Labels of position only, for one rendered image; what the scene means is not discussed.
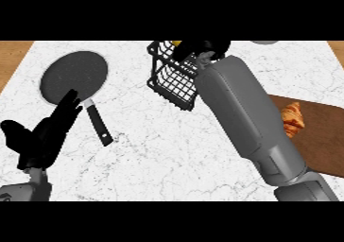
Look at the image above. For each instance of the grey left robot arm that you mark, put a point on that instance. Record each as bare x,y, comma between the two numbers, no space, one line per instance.
25,189

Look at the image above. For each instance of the pale grey round object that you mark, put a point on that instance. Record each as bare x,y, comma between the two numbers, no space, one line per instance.
264,42

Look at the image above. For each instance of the brown wooden cutting board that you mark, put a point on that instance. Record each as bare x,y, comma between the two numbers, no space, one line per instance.
321,138

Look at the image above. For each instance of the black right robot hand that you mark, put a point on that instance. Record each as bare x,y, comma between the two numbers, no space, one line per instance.
203,48

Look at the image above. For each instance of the dark grey frying pan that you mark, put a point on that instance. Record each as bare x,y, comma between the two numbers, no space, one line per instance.
72,78

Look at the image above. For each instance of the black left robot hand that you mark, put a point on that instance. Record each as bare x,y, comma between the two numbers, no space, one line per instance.
44,132

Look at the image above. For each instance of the golden croissant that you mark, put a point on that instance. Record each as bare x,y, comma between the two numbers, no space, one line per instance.
292,119

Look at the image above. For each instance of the yellow lemon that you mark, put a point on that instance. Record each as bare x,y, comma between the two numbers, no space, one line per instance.
175,43

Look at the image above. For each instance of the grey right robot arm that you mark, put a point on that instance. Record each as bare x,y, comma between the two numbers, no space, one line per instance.
243,119

